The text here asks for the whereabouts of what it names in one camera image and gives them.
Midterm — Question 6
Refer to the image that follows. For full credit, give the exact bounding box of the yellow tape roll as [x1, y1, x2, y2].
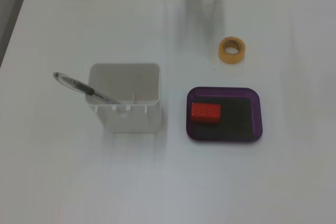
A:
[218, 37, 246, 65]

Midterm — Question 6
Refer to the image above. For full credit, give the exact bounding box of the white plastic box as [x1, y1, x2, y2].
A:
[85, 63, 161, 133]

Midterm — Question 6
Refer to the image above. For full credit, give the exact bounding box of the purple metal tray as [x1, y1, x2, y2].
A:
[185, 86, 264, 145]

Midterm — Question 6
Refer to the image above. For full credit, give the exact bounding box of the red ribbed block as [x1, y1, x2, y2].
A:
[190, 102, 222, 124]

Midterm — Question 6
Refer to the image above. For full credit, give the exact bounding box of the black clear ballpoint pen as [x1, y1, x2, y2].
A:
[52, 71, 123, 105]

